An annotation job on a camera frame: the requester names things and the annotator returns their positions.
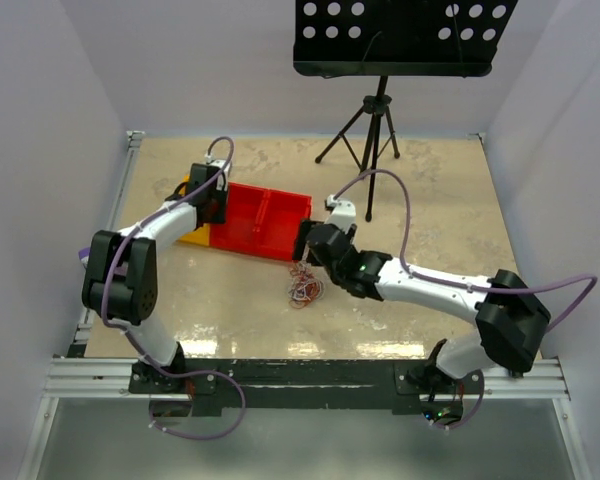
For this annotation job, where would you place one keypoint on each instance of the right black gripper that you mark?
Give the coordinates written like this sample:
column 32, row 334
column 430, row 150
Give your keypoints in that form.
column 300, row 240

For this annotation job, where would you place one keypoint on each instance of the red double compartment bin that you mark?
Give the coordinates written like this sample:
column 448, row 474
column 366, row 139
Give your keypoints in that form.
column 261, row 222

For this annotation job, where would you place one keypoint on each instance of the black music stand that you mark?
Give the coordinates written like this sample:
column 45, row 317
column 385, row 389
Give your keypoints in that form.
column 385, row 39

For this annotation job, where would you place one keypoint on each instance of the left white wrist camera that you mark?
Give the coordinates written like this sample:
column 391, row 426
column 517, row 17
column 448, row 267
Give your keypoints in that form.
column 221, row 170

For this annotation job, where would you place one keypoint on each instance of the yellow plastic bin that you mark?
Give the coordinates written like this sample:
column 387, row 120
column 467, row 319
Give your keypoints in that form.
column 200, row 236

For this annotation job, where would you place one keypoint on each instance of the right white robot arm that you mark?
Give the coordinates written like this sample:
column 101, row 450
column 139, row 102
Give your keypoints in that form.
column 508, row 322

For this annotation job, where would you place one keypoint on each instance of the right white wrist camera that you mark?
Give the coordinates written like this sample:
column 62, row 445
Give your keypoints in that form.
column 341, row 213

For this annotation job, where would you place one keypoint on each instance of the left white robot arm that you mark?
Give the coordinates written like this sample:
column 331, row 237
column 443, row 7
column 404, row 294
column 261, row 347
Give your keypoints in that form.
column 121, row 272

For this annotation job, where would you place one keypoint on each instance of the purple holder block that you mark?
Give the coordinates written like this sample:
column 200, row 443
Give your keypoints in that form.
column 84, row 256

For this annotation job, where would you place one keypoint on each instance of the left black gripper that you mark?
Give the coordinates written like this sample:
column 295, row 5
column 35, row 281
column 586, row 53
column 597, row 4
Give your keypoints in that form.
column 219, row 217

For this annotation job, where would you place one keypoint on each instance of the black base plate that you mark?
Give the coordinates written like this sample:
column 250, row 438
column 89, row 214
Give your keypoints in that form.
column 305, row 384

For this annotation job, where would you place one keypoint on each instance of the aluminium front rail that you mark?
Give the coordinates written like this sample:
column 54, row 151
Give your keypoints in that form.
column 110, row 377

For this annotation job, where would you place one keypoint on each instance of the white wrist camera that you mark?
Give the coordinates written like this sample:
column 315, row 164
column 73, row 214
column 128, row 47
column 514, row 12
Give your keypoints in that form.
column 221, row 170
column 341, row 213

